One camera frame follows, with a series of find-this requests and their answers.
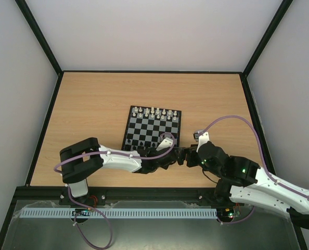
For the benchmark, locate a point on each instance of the black and silver chessboard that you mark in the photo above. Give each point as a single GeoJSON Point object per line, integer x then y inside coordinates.
{"type": "Point", "coordinates": [150, 129]}

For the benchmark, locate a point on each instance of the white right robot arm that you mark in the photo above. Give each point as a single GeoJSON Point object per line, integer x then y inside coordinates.
{"type": "Point", "coordinates": [244, 181]}

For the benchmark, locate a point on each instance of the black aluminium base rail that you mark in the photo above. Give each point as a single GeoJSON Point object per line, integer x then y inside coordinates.
{"type": "Point", "coordinates": [101, 196]}

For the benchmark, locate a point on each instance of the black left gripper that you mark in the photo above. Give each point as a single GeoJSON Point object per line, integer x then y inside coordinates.
{"type": "Point", "coordinates": [165, 167]}

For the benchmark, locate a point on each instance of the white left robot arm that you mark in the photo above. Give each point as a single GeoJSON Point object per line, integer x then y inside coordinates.
{"type": "Point", "coordinates": [82, 159]}

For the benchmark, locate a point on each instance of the light blue slotted cable duct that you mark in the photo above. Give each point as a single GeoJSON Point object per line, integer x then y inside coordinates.
{"type": "Point", "coordinates": [121, 213]}

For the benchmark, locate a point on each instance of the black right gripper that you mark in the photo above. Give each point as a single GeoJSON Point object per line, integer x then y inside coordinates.
{"type": "Point", "coordinates": [191, 157]}

